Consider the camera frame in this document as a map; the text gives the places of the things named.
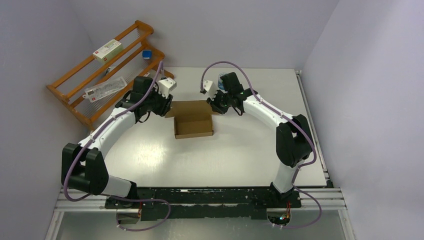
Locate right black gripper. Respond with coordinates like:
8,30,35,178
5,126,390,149
206,88,232,115

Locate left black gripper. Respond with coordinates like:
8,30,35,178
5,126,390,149
144,85,173,117

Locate brown cardboard box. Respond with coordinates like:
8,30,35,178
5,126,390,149
164,100,216,140

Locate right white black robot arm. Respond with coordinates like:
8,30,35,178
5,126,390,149
200,72,315,207

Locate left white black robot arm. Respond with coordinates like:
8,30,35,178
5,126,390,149
61,76,177,208

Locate small grey white box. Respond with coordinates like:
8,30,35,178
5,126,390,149
133,75,153,92

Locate green white carton box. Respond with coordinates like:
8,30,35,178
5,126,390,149
92,39,124,65

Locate blue white round jar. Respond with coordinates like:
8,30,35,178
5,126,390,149
217,72,227,93

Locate small blue cube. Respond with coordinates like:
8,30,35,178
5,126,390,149
141,49,153,60

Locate clear plastic packet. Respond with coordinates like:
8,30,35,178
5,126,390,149
82,76,128,103

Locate orange wooden rack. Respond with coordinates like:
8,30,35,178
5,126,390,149
46,20,165,132

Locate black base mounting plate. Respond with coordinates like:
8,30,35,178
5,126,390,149
104,185,301,221

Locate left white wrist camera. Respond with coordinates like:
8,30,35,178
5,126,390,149
157,77,177,99

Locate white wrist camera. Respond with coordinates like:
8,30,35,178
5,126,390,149
200,80,219,99
157,77,177,99

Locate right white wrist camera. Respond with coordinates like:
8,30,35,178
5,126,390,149
200,80,219,99

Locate aluminium frame rails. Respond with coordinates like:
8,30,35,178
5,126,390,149
44,70,357,240

